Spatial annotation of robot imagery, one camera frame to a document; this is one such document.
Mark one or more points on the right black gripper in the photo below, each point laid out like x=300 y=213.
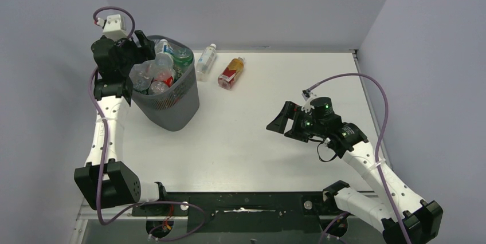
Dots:
x=290 y=110

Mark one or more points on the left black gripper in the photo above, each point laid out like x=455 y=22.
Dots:
x=144 y=53

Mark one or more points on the plain clear bottle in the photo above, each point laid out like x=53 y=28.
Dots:
x=141 y=77

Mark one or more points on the pink blue label bottle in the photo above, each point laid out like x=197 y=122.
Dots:
x=164 y=57

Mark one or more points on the green tinted bottle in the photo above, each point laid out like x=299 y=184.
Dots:
x=183 y=58

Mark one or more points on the red yellow label bottle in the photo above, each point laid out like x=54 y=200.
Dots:
x=231 y=73

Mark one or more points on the grey ribbed waste bin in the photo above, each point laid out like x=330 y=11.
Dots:
x=174 y=108

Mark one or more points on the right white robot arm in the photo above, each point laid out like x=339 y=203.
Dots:
x=401 y=215

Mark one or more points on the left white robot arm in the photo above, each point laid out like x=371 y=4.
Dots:
x=104 y=180

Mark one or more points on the clear bottle white label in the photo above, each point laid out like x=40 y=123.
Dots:
x=205 y=62

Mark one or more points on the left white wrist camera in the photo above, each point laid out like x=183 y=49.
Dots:
x=115 y=28

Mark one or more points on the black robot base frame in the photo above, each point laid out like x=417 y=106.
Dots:
x=248 y=212

